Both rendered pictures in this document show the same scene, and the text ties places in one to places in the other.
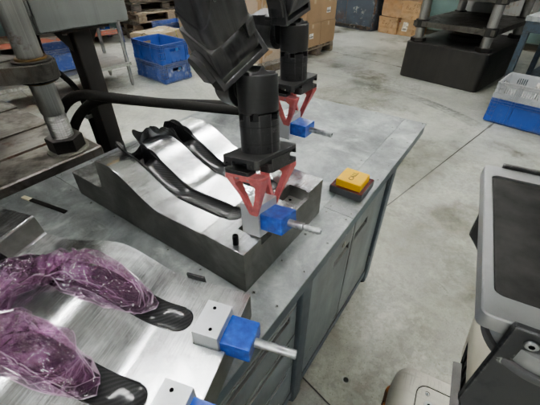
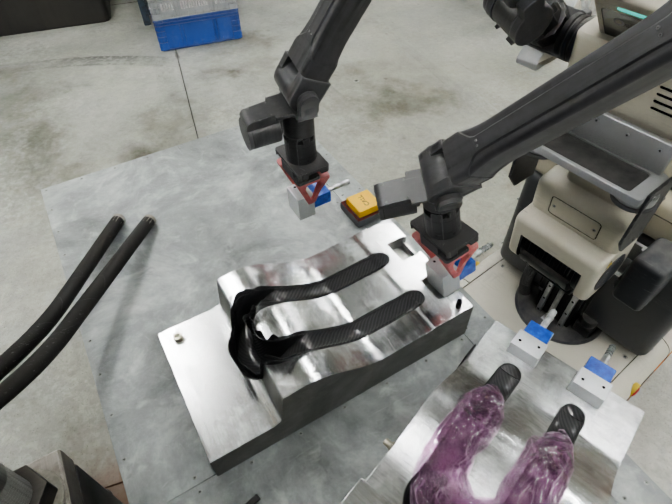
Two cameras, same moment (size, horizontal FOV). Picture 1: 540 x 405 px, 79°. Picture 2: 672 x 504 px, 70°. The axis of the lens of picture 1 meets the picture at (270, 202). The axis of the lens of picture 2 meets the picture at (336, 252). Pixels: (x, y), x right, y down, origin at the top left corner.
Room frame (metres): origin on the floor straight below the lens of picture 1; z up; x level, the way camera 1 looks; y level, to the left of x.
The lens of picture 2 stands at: (0.36, 0.59, 1.59)
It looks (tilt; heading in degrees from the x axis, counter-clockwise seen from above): 48 degrees down; 295
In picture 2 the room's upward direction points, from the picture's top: 1 degrees counter-clockwise
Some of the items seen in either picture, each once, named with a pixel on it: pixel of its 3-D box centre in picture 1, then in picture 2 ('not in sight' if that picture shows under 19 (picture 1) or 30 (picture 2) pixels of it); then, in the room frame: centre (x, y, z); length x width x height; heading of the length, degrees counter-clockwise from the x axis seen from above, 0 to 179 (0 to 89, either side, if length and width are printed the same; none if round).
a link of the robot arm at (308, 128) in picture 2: (292, 36); (294, 119); (0.73, -0.04, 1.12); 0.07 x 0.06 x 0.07; 50
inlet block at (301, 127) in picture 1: (305, 128); (321, 192); (0.70, -0.08, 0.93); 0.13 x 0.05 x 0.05; 55
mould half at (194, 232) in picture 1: (190, 177); (315, 322); (0.60, 0.17, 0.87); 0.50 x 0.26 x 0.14; 55
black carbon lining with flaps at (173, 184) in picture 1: (189, 162); (324, 306); (0.58, 0.16, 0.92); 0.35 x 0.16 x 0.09; 55
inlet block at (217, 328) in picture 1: (247, 340); (537, 334); (0.23, 0.03, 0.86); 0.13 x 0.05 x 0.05; 72
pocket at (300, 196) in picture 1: (292, 202); (403, 254); (0.51, -0.04, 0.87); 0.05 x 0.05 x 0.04; 55
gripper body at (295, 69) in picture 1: (293, 68); (300, 147); (0.73, -0.05, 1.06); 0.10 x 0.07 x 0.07; 145
